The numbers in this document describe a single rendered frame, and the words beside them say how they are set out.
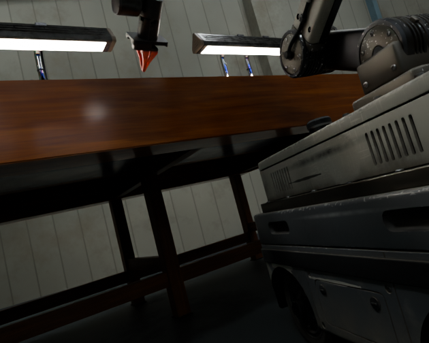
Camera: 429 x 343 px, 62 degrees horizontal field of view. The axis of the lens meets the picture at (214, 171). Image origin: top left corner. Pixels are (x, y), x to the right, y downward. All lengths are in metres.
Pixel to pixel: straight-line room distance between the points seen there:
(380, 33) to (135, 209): 2.73
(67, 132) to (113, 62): 2.75
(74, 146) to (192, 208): 2.49
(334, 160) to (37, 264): 2.87
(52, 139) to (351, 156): 0.62
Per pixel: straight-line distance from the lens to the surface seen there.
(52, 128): 0.88
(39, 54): 1.50
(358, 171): 0.63
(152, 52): 1.05
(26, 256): 3.30
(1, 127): 0.87
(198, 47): 1.55
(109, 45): 1.39
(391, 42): 0.77
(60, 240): 3.25
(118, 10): 0.99
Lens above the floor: 0.38
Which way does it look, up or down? 6 degrees up
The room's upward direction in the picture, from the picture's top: 15 degrees counter-clockwise
